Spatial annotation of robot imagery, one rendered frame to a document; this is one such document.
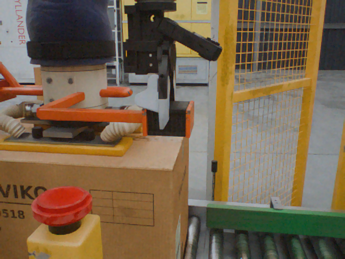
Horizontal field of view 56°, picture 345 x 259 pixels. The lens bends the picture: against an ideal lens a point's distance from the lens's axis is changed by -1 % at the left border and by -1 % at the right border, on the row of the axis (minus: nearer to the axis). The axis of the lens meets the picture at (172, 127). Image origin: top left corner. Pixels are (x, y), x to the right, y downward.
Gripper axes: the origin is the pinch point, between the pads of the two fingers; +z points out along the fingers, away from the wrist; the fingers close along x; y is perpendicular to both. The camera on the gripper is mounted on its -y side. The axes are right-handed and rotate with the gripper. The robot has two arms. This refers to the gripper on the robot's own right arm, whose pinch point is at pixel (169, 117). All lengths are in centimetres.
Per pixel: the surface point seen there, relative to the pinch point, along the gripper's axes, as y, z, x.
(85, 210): 6.0, 4.6, 26.2
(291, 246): -35, 54, -41
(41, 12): 32.0, -20.3, -15.9
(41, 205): 10.5, 3.5, 27.6
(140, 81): 190, 99, -746
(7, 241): 43, 35, -6
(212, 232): -8, 54, -45
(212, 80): -5, 9, -119
